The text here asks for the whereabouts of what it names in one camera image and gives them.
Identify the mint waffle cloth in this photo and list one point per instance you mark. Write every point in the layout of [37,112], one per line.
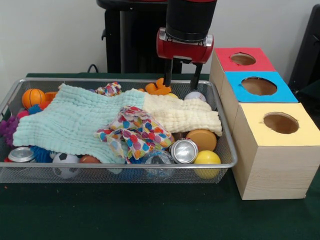
[62,120]

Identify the yellow ball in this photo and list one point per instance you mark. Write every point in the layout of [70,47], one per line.
[207,162]

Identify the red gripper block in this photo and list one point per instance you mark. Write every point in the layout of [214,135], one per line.
[185,51]

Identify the white toy baseball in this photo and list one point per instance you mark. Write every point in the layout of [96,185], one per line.
[195,96]

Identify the orange toy basketball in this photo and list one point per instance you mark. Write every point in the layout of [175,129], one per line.
[33,98]

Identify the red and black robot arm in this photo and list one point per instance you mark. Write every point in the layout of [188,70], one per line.
[190,17]

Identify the dark green table cloth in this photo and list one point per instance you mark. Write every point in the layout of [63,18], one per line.
[125,212]

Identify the cream waffle cloth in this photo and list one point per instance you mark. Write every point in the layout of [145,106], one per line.
[185,115]

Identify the black upright panel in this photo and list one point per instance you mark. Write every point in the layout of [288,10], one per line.
[310,37]

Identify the crushed silver can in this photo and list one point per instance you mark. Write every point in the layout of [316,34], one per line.
[183,151]

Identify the orange rubber toy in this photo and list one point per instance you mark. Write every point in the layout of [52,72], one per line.
[156,89]

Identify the red and silver can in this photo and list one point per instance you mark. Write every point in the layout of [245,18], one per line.
[21,154]

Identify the wooden box three round holes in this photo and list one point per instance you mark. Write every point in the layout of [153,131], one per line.
[275,170]

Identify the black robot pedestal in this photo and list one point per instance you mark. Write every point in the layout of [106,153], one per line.
[140,45]

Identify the polka dot paper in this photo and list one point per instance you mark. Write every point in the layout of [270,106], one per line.
[140,135]

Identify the small soccer ball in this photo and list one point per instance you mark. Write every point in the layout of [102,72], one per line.
[65,163]

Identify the crushed clear plastic bottle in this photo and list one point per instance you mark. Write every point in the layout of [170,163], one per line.
[158,160]

